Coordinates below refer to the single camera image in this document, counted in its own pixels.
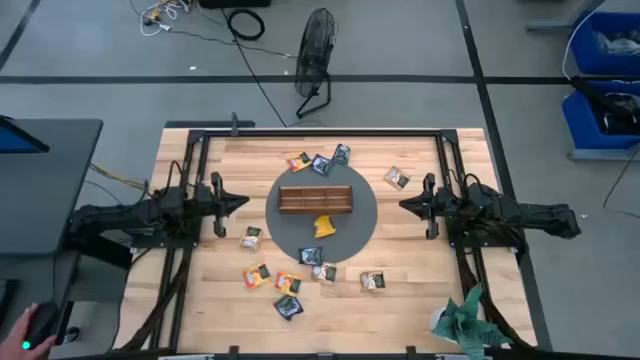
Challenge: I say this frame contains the monitor with blue screen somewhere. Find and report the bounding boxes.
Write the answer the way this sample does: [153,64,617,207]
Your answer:
[0,114,51,154]

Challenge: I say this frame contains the black bar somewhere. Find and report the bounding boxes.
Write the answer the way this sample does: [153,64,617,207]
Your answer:
[569,74,640,129]

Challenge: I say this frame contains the long black floor cable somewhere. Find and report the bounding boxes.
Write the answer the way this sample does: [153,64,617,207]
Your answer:
[227,14,289,128]

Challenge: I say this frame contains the person's hand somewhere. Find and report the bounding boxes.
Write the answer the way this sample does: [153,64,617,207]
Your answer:
[0,303,57,360]

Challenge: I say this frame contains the grey round mat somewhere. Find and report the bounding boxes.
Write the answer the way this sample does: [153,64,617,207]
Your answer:
[264,162,379,265]

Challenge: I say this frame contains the black computer mouse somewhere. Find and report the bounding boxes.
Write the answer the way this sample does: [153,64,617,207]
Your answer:
[23,301,60,350]

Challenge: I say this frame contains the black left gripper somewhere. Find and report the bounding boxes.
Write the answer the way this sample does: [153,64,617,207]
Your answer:
[197,171,250,239]

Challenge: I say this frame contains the wooden tea organizer box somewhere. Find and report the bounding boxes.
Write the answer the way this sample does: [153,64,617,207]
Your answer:
[277,185,354,215]

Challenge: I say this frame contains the grey metal stand base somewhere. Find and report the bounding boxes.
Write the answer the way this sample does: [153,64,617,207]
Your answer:
[524,0,596,34]

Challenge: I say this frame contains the dark screen device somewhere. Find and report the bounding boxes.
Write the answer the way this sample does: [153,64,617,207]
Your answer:
[0,278,20,329]

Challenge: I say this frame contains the yellow cables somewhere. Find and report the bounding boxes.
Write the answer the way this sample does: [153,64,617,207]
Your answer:
[88,162,151,192]

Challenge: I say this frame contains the thin black floor cable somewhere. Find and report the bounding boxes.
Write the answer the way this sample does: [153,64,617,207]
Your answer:
[167,27,299,60]

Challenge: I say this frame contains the dark grey side desk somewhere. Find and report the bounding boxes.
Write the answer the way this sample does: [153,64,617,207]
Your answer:
[0,251,81,360]

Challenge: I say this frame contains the dark blue tea packet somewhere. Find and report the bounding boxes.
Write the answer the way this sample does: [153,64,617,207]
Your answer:
[272,294,305,322]
[298,245,325,267]
[309,154,335,177]
[331,143,352,167]

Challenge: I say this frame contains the green artificial plant white pot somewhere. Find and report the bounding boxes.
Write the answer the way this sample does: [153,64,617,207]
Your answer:
[429,283,514,360]

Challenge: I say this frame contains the black desk foot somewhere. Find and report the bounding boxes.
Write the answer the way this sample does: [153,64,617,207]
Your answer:
[64,222,134,270]

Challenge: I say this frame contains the orange tea packet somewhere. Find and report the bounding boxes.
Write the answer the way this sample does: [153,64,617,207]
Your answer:
[241,262,273,291]
[273,271,303,297]
[286,151,313,173]

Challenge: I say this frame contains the black cable bundle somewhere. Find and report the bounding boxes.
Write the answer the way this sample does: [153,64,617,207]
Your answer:
[457,248,532,349]
[119,248,194,351]

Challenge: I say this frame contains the beige tea packet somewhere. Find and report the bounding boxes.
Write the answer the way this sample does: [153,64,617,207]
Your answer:
[311,262,338,285]
[240,225,264,251]
[383,165,411,192]
[359,270,387,292]

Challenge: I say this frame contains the blue storage bin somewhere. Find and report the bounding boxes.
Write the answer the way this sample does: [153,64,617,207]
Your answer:
[561,81,640,151]
[569,10,640,76]

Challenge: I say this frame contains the black floor fan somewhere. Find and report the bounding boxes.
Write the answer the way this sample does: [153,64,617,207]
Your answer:
[293,7,340,120]

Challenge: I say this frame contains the wooden top table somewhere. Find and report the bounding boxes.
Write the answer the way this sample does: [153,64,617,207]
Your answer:
[130,128,521,351]

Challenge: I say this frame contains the grey platform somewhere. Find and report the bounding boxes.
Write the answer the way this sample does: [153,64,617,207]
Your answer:
[567,142,640,162]

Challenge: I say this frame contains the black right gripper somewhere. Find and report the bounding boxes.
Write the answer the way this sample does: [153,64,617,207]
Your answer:
[398,172,454,241]

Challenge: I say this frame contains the white cable bundle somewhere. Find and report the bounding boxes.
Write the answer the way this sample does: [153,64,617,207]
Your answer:
[138,0,194,38]

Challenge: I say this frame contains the coiled black cable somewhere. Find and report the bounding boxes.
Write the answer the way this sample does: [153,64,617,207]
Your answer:
[225,8,267,42]

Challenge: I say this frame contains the black box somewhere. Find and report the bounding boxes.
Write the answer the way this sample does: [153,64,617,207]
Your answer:
[198,0,272,9]

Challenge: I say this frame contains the yellow tea packet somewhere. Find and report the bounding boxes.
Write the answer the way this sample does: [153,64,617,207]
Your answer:
[313,214,337,239]

